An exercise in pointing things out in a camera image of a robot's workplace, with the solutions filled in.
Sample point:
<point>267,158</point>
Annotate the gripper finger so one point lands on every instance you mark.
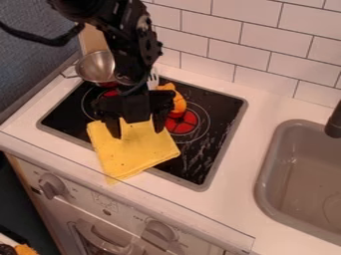
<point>159,122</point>
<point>113,127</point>

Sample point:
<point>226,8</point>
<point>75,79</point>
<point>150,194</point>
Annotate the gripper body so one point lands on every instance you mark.
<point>133,103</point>

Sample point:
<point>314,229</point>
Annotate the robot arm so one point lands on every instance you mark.
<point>128,26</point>

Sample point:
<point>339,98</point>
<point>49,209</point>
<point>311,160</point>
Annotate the silver bowl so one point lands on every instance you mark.
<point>95,67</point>

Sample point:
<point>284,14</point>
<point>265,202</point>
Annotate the toy stove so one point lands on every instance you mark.
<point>146,129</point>

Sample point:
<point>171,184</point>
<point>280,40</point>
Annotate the orange toy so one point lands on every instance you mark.
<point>176,100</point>

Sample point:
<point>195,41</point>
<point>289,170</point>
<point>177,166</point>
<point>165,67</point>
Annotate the yellow cloth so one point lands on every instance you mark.
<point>133,150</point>

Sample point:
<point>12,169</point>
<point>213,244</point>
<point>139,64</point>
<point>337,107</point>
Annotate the white fork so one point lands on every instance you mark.
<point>153,79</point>

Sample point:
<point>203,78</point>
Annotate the toy sink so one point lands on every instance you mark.
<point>302,179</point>

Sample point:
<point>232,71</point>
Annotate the tap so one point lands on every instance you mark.
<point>334,122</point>

